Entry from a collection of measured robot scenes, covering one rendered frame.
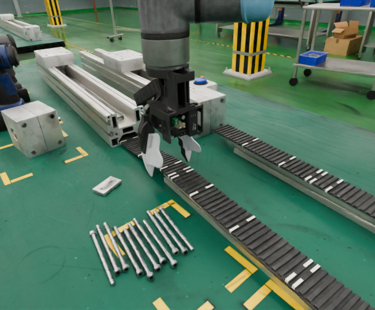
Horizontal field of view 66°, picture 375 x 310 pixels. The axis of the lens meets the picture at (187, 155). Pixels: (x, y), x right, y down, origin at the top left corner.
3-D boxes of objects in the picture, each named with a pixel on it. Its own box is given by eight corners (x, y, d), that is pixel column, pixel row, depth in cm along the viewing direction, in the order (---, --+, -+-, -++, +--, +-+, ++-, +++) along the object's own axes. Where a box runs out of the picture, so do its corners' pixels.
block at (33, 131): (74, 141, 74) (65, 106, 69) (29, 159, 67) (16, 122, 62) (56, 130, 80) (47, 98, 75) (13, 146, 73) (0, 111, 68)
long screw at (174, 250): (179, 254, 43) (179, 249, 42) (173, 256, 42) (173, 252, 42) (151, 213, 51) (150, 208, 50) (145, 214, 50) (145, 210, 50)
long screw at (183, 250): (188, 253, 43) (188, 248, 42) (183, 256, 42) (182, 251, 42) (157, 213, 51) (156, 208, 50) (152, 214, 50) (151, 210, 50)
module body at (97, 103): (147, 136, 75) (143, 106, 71) (111, 147, 71) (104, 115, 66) (63, 73, 132) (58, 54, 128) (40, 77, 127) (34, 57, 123)
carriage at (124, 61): (150, 75, 105) (148, 55, 101) (122, 80, 99) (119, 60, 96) (131, 66, 116) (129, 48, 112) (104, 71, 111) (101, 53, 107)
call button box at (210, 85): (217, 101, 96) (218, 82, 93) (194, 107, 91) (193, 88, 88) (202, 95, 102) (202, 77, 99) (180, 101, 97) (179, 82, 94)
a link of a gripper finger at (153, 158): (150, 189, 51) (161, 140, 48) (135, 173, 55) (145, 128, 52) (164, 187, 53) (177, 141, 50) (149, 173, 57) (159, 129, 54)
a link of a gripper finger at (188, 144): (200, 171, 57) (186, 137, 51) (183, 159, 61) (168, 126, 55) (212, 162, 58) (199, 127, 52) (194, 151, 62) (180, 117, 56)
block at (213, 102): (231, 125, 79) (233, 92, 75) (195, 139, 73) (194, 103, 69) (210, 115, 86) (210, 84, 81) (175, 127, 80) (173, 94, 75)
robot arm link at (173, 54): (132, 35, 45) (175, 30, 49) (135, 65, 48) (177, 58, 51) (156, 42, 40) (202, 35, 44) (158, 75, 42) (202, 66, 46)
